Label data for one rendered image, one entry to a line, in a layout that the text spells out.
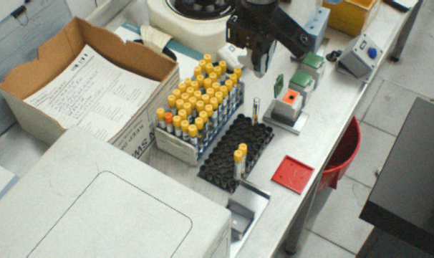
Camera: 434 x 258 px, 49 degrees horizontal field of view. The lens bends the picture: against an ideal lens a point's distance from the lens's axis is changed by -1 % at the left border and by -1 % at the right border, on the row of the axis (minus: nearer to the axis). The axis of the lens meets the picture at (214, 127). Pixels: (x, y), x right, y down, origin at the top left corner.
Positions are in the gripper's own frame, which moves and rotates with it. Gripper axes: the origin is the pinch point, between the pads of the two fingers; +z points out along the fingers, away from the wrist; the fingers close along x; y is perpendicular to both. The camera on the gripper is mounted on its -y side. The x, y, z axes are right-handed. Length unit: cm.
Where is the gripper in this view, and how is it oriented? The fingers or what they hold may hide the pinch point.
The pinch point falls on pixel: (263, 74)
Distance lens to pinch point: 101.1
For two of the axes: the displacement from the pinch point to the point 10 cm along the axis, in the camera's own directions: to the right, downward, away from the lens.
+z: 0.2, 5.9, 8.1
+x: -5.2, 7.0, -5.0
